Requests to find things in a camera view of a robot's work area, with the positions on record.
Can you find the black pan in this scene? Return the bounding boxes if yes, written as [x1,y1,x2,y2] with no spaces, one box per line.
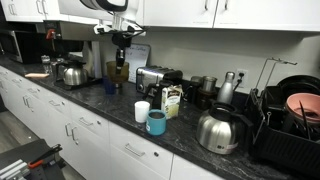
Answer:
[277,74,320,98]

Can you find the black orange bar clamp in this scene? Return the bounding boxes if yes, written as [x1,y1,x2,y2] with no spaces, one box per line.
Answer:
[27,143,64,169]

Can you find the steel carafe black lid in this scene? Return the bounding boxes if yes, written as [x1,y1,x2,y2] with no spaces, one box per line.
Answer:
[62,61,89,87]
[195,101,254,155]

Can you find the black dish rack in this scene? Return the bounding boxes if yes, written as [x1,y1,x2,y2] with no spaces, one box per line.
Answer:
[244,84,320,178]

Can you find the white ceramic mug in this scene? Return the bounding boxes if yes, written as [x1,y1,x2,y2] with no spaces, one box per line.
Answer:
[134,100,151,124]

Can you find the black utensil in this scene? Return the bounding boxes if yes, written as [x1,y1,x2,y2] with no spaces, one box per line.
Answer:
[298,99,313,141]

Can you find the laminated instruction sheet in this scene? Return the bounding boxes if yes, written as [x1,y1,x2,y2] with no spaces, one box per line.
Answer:
[124,43,152,84]

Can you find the white milk carton box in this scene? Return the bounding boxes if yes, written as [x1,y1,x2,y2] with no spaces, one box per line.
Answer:
[160,83,184,120]

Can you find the dark blue plastic cup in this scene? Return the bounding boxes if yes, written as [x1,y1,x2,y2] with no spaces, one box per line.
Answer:
[102,75,118,95]

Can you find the tan sponge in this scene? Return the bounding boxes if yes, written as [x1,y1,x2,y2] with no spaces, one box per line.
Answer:
[24,72,50,80]

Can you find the teal mug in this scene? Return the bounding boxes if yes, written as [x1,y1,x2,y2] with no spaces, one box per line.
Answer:
[145,108,167,137]

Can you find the white lower cabinets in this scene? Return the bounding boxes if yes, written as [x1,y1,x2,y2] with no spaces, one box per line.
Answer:
[0,64,218,180]

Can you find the white cabinets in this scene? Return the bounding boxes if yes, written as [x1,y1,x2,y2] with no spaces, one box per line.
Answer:
[0,64,218,180]
[0,0,320,33]

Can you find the brown translucent cup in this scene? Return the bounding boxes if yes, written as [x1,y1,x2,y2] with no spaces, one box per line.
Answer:
[105,60,130,84]

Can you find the orange hot water tap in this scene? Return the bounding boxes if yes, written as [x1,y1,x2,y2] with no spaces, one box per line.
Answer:
[45,28,57,41]

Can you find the white wall outlet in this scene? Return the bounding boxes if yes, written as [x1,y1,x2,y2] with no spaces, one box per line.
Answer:
[235,68,249,88]

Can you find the black robot cart top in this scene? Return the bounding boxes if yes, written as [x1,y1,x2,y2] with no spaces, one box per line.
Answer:
[0,138,68,180]

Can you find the black commercial coffee brewer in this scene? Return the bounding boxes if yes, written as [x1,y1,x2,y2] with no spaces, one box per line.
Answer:
[34,19,104,91]

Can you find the metal wire frame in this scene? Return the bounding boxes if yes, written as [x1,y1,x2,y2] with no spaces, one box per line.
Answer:
[254,57,298,101]

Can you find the steel two-slot toaster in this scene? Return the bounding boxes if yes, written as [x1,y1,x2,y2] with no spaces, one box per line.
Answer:
[135,65,184,94]

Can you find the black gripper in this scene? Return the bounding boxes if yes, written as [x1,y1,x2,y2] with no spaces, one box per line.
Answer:
[111,31,133,75]

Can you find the pink bowl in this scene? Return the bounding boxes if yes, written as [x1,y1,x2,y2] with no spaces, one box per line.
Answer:
[285,92,320,125]

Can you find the black microwave oven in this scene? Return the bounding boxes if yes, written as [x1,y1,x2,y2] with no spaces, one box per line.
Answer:
[0,29,43,64]

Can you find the white upper cabinets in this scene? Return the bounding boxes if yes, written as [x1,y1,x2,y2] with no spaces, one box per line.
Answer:
[0,0,320,33]

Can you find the aluminium extrusion rail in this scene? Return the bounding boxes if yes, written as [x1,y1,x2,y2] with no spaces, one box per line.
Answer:
[0,159,31,180]

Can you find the black plug and cord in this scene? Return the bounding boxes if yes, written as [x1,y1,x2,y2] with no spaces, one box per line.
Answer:
[233,71,246,92]

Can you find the steel and black grinder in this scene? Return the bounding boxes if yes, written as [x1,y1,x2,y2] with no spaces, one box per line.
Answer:
[194,75,218,111]

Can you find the glass shaker jars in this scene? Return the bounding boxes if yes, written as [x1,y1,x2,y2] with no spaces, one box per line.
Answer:
[40,54,54,74]

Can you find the steel water bottle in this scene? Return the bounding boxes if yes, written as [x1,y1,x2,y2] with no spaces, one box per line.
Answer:
[216,71,236,105]

